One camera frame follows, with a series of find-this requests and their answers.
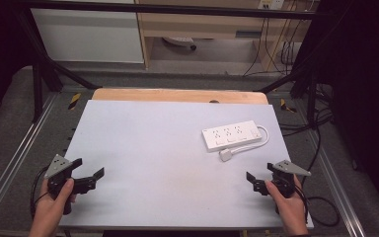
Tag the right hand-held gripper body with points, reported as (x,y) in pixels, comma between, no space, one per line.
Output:
(288,168)

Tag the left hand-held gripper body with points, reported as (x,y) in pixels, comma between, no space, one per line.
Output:
(59,164)

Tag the person's right hand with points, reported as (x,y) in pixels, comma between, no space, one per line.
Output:
(291,210)

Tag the person's left hand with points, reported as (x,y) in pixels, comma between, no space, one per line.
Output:
(47,212)

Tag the yellow black striped tape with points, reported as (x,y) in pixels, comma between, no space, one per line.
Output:
(74,101)
(286,106)

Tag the wooden table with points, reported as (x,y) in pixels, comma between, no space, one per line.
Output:
(177,96)

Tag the white cabinet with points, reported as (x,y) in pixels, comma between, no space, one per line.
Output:
(89,36)

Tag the aluminium rail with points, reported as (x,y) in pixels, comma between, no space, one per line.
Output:
(337,184)
(16,154)

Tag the white wall socket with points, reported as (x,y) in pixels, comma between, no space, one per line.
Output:
(271,4)

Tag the black metal frame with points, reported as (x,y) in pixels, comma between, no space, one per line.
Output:
(164,9)

